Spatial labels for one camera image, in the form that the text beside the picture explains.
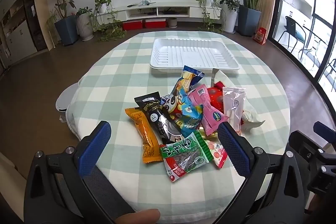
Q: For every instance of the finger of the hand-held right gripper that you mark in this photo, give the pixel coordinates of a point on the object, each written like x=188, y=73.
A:
x=324, y=127
x=302, y=140

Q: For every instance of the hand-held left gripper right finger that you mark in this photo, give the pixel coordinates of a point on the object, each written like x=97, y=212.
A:
x=232, y=148

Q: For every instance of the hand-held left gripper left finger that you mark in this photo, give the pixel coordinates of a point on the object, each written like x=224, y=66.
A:
x=95, y=150

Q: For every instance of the white strawberry print packet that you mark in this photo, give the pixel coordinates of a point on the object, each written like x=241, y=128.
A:
x=216, y=153

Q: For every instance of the gold snack packet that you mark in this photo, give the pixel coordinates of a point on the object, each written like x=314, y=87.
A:
x=207, y=135

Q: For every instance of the white packet with red edge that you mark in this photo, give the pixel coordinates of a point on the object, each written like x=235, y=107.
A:
x=252, y=121

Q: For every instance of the translucent pink white packet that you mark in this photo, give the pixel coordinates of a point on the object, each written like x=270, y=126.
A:
x=235, y=106

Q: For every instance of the pink snack packet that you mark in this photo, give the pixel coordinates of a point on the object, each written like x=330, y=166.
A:
x=207, y=108

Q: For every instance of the green seed packet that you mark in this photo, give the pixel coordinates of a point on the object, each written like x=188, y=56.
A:
x=183, y=158

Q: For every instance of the orange snack packet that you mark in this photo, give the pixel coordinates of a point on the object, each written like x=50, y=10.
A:
x=144, y=132

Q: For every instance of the red chocolate ball packet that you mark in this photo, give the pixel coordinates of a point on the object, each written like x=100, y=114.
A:
x=216, y=98

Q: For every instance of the black snack packet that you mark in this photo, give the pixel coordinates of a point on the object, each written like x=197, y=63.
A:
x=155, y=113

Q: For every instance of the blue panda snack packet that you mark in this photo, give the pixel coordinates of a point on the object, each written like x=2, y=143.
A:
x=174, y=107

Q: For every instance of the blue and yellow cake packet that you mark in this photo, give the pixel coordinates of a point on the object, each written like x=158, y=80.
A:
x=187, y=79

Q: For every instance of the white plastic tray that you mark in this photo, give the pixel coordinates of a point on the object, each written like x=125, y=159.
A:
x=194, y=53

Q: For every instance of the person's right hand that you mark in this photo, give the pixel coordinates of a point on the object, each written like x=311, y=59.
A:
x=313, y=204

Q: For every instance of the person's left hand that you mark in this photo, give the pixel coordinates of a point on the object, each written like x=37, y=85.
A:
x=141, y=216

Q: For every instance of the black balcony chair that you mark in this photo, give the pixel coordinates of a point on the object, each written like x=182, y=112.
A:
x=331, y=69
x=291, y=27

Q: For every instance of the white stool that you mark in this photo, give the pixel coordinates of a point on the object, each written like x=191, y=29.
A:
x=64, y=100

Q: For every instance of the glass balcony table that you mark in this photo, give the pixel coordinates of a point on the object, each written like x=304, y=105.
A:
x=313, y=35

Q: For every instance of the red bag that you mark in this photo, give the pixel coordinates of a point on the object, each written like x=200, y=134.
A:
x=260, y=35

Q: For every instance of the plant in white ribbed pot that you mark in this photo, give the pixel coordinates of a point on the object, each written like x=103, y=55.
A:
x=84, y=27

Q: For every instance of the leafy tree in blue pot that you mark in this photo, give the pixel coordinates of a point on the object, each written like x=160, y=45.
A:
x=65, y=29

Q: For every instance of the bushy plant in white pot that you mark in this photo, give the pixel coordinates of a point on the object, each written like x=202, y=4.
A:
x=229, y=20

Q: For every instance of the red storage box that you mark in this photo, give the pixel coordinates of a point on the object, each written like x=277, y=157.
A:
x=132, y=25
x=155, y=23

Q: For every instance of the white storage cabinet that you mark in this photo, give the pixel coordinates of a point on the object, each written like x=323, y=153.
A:
x=21, y=37

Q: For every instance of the brown empty plant pot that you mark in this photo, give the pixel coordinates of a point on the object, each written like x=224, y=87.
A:
x=172, y=22

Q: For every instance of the long trailing plant white pot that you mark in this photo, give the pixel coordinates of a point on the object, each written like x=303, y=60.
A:
x=103, y=7

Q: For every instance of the black set-top box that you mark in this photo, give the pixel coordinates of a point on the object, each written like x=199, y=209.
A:
x=170, y=12

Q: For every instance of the small trailing plant white pot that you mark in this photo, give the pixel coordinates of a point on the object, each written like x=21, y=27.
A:
x=210, y=1

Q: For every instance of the white television cabinet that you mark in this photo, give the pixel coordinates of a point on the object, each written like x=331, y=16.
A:
x=170, y=5

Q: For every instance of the dark wooden wall panel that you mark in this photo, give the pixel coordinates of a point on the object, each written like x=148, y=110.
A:
x=32, y=16

